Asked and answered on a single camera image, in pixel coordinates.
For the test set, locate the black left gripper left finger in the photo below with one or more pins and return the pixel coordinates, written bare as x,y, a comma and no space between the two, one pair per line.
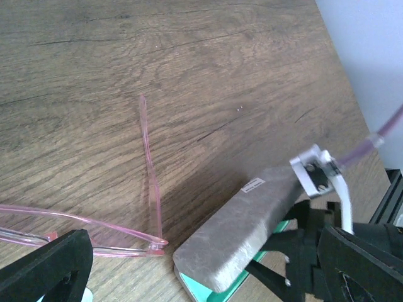
58,271

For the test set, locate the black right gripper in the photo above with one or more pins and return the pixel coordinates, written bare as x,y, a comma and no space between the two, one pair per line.
304,273

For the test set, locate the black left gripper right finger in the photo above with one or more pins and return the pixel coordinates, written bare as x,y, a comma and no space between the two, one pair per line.
366,266

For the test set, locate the pink sunglasses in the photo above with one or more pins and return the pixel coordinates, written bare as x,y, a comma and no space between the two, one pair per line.
36,227

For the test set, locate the black enclosure frame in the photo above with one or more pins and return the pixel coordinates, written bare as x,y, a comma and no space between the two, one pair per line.
390,207

